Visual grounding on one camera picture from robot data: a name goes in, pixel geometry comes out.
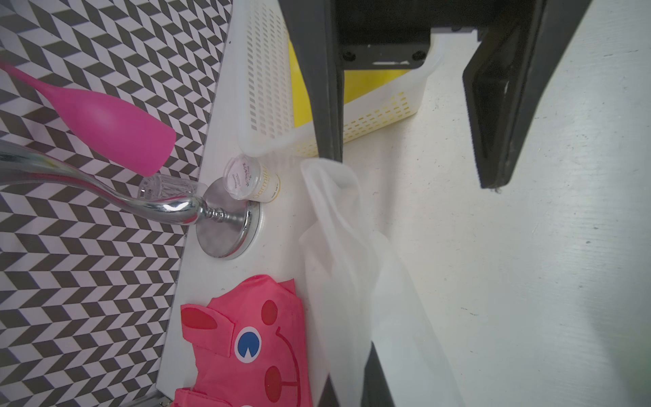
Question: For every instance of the clear translucent raincoat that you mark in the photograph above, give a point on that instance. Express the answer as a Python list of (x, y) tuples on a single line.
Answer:
[(378, 344)]

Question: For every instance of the pink bunny folded raincoat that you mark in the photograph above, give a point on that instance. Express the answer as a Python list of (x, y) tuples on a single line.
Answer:
[(249, 346)]

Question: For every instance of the chrome glass holder stand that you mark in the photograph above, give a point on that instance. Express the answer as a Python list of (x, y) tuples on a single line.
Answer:
[(225, 227)]

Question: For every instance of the white plastic basket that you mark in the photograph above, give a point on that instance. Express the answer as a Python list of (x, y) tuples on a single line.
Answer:
[(265, 121)]

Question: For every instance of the clear wine glass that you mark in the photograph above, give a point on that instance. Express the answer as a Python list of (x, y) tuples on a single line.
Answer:
[(160, 186)]

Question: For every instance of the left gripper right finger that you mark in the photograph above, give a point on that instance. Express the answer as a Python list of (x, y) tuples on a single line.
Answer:
[(507, 76)]

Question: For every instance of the pink silicone wine glass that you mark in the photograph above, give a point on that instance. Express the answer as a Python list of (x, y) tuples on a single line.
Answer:
[(119, 131)]

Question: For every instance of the small clear lidded jar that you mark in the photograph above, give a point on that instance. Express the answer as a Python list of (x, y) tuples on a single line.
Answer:
[(246, 178)]

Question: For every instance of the yellow raincoat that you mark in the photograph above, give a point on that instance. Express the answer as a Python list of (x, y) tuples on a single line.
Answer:
[(357, 84)]

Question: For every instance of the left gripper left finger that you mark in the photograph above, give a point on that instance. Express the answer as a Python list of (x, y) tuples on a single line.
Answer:
[(312, 29)]

